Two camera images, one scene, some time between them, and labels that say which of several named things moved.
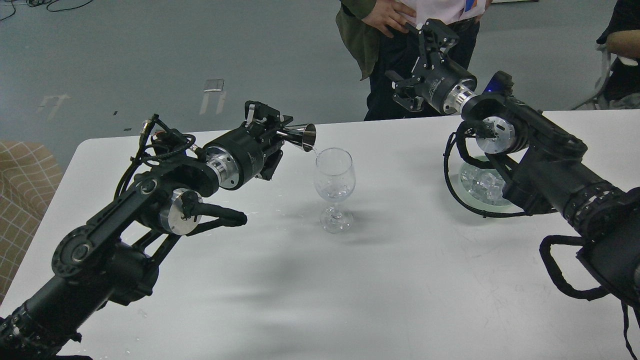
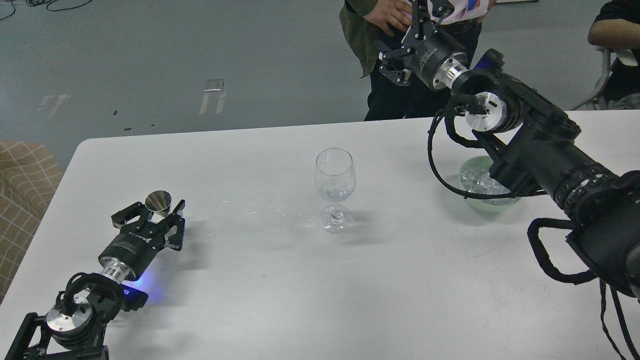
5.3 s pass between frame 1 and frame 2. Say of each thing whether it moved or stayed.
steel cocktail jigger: moved
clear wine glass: stayed
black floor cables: stayed
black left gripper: moved
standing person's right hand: stayed
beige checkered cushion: stayed
